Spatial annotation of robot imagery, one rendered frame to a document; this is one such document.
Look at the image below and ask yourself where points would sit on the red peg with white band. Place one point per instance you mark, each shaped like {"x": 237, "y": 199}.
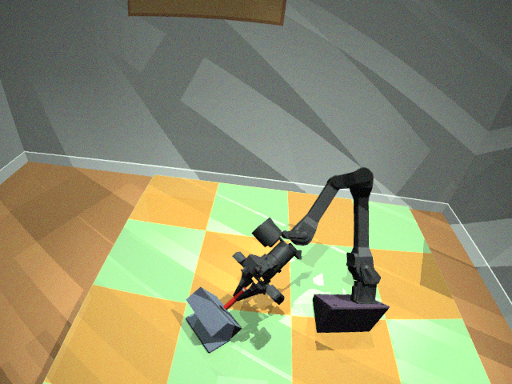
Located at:
{"x": 233, "y": 300}

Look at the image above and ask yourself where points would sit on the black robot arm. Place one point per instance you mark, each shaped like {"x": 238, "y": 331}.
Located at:
{"x": 359, "y": 262}

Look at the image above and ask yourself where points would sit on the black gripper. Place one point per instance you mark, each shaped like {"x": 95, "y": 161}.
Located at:
{"x": 262, "y": 287}

